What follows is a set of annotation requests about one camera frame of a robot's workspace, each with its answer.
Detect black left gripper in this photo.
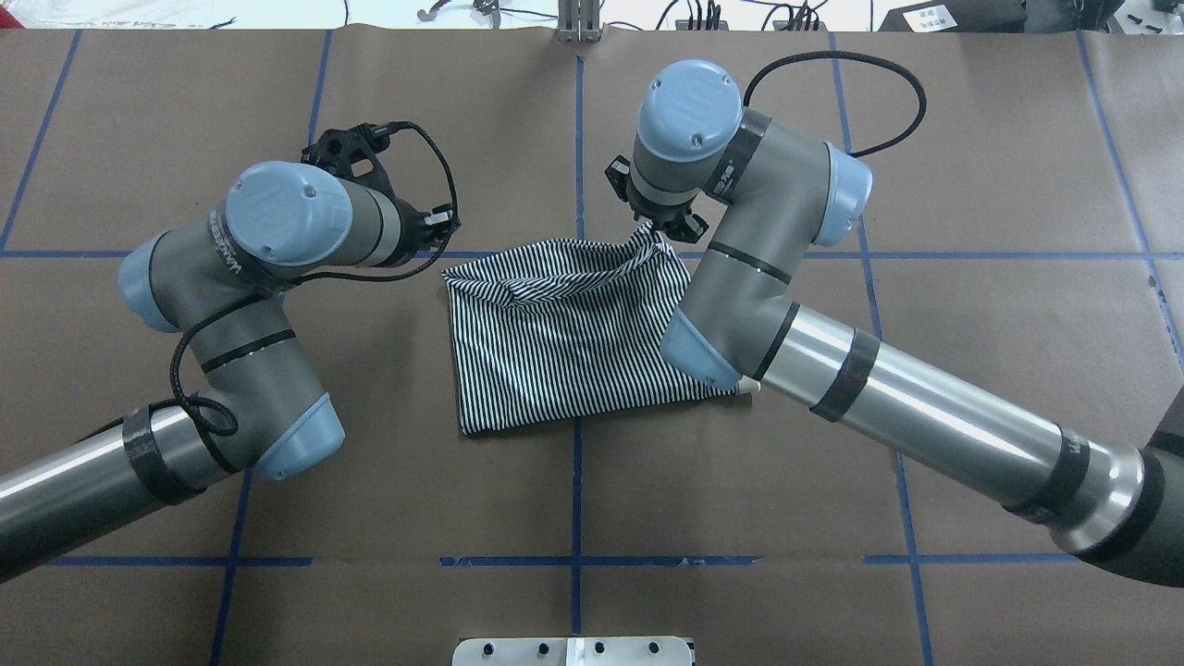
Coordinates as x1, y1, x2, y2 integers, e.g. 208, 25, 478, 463
393, 199, 461, 268

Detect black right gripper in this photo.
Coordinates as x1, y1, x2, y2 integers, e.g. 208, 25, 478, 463
605, 155, 710, 244

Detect navy white striped polo shirt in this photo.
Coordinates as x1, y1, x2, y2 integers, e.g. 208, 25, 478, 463
440, 224, 722, 436

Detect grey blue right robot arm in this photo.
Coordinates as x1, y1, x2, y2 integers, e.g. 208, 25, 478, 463
604, 58, 1180, 587

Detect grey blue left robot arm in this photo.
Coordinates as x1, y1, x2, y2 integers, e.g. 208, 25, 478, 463
1, 161, 461, 581

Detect black box with white label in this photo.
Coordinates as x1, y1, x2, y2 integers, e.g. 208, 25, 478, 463
876, 1, 1028, 33

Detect clear plastic bag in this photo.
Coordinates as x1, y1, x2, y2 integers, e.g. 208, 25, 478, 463
4, 1, 215, 30

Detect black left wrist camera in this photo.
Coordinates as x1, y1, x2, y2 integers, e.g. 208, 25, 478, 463
300, 123, 395, 201

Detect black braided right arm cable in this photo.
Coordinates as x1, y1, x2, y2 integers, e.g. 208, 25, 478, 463
742, 51, 929, 160

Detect grey aluminium frame post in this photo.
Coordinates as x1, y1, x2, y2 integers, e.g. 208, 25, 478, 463
555, 0, 603, 43

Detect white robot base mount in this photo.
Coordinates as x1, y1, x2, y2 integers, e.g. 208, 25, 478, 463
451, 635, 697, 665

